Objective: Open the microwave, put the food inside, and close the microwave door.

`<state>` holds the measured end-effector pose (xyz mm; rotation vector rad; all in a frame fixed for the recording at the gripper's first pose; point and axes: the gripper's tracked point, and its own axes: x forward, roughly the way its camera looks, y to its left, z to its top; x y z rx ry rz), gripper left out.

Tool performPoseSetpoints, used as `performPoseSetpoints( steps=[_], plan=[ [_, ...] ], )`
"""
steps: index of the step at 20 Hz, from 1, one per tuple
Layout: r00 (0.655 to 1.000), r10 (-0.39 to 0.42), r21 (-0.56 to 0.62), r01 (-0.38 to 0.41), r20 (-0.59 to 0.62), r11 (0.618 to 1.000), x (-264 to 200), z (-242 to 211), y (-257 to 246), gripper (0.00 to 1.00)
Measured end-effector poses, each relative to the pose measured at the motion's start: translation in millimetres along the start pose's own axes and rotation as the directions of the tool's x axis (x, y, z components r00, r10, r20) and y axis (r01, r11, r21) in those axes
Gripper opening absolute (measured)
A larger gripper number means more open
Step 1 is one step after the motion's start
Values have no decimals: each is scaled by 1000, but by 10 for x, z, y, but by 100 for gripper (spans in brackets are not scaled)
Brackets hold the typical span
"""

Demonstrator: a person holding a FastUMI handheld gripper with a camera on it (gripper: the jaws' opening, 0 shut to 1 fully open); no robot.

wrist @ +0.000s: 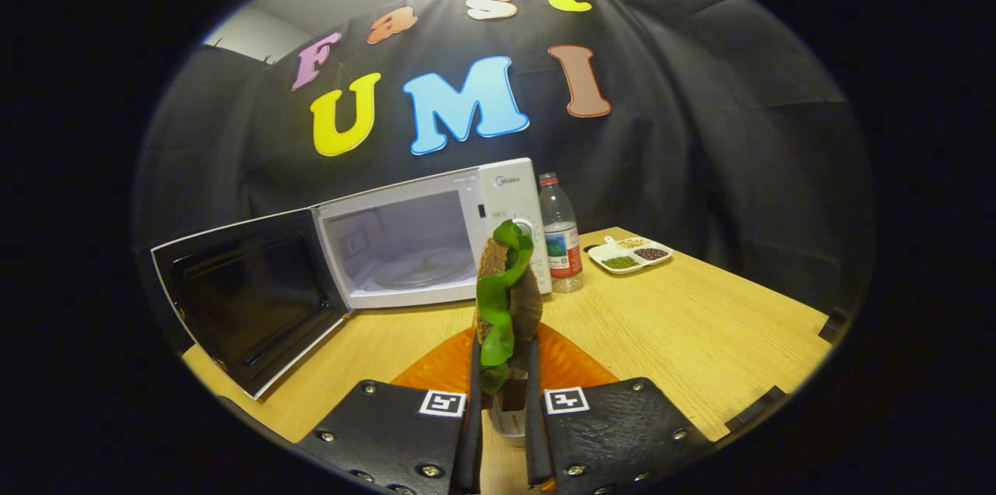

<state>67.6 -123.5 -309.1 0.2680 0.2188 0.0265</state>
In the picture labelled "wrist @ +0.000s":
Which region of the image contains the white divided dish of beans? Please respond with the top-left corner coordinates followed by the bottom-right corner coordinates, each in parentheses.
top-left (587, 236), bottom-right (675, 276)

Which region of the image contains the clear plastic water bottle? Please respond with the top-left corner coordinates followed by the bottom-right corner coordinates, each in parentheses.
top-left (538, 173), bottom-right (584, 293)

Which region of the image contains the glass turntable plate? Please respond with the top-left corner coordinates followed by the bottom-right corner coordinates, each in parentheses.
top-left (372, 246), bottom-right (477, 292)

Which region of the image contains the black backdrop cloth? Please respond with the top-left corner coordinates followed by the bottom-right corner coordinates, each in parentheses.
top-left (132, 0), bottom-right (876, 356)

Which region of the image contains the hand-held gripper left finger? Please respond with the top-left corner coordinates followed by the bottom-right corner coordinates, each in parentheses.
top-left (296, 326), bottom-right (485, 495)

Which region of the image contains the brown bread lettuce sandwich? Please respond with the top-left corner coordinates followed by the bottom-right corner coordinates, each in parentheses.
top-left (473, 219), bottom-right (544, 396)

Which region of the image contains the black table clamp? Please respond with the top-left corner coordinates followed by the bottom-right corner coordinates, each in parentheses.
top-left (724, 384), bottom-right (788, 434)
top-left (817, 307), bottom-right (850, 346)

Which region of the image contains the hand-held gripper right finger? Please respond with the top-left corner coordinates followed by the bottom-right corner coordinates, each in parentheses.
top-left (524, 322), bottom-right (713, 495)

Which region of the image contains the white microwave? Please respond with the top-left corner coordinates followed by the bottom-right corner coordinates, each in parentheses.
top-left (150, 158), bottom-right (553, 401)

